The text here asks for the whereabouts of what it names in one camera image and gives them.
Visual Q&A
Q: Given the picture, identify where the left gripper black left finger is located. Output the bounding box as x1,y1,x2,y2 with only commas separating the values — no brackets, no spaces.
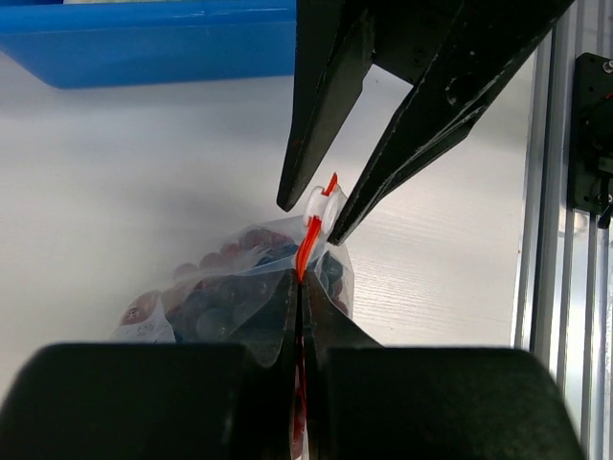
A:
1,270,298,459

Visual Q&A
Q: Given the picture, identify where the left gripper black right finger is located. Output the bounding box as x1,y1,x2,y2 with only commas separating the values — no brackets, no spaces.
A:
301,274,584,459

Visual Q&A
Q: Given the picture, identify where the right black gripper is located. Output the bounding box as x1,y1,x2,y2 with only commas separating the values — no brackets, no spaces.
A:
277,1,571,245

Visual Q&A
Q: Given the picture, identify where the clear zip bag orange zipper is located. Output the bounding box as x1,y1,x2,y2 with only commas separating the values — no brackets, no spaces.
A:
108,172,356,460

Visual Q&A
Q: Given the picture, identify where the blue plastic bin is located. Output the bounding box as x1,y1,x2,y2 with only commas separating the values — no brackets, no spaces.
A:
1,1,296,89

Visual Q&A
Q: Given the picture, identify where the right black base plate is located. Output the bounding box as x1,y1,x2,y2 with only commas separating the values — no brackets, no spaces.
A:
569,53,612,229

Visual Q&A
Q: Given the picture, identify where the aluminium rail frame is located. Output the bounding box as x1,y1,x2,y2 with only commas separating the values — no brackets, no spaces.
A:
511,1,612,459

